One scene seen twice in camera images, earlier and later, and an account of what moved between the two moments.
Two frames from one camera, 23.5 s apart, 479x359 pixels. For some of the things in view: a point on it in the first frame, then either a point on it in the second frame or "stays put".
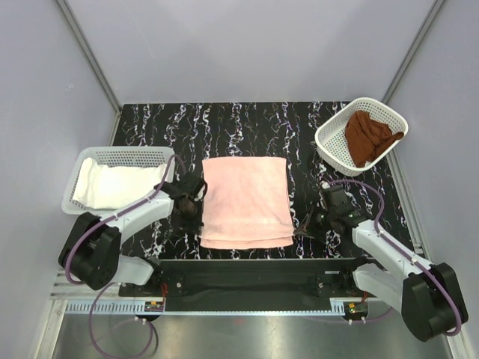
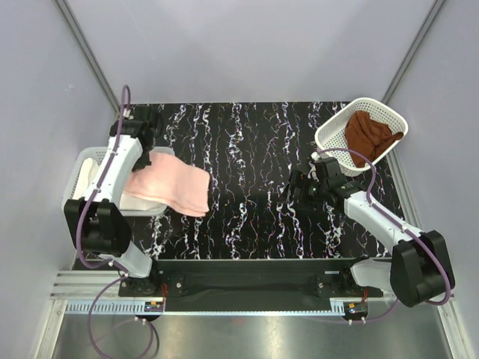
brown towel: [367, 137] stays put
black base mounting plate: [249, 278] stays put
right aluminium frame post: [412, 50] stays put
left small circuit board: [154, 307] stays put
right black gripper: [301, 230] -> [299, 180]
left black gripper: [185, 224] -> [141, 163]
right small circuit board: [356, 308] stays put
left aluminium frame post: [90, 55] stays put
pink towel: [248, 204] -> [171, 180]
